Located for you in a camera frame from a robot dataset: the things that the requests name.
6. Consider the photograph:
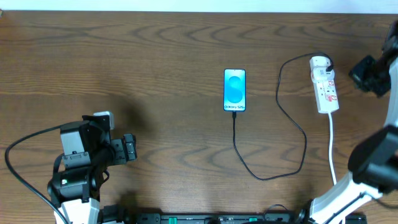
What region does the black USB charging cable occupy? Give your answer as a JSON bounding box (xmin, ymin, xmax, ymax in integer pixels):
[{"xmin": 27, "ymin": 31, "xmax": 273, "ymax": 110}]
[{"xmin": 231, "ymin": 52, "xmax": 335, "ymax": 182}]

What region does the blue Galaxy smartphone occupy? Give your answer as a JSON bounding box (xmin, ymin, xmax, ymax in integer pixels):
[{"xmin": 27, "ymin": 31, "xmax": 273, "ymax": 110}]
[{"xmin": 223, "ymin": 68, "xmax": 246, "ymax": 111}]

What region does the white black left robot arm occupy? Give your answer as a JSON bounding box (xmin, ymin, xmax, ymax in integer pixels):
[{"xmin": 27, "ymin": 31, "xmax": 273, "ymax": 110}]
[{"xmin": 47, "ymin": 111, "xmax": 137, "ymax": 223}]

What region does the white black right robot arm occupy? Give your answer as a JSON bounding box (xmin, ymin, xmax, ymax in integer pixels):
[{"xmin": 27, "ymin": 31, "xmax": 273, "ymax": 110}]
[{"xmin": 297, "ymin": 22, "xmax": 397, "ymax": 223}]

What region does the white USB charger plug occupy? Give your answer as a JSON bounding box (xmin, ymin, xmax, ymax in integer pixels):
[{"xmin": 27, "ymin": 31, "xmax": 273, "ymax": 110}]
[{"xmin": 310, "ymin": 56, "xmax": 333, "ymax": 72}]

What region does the white power strip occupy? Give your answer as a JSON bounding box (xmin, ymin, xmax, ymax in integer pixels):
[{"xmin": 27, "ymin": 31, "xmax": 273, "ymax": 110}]
[{"xmin": 311, "ymin": 67, "xmax": 339, "ymax": 114}]

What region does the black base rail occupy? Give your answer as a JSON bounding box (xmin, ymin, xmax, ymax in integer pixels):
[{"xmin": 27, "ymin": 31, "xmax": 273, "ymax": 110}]
[{"xmin": 99, "ymin": 212, "xmax": 368, "ymax": 224}]

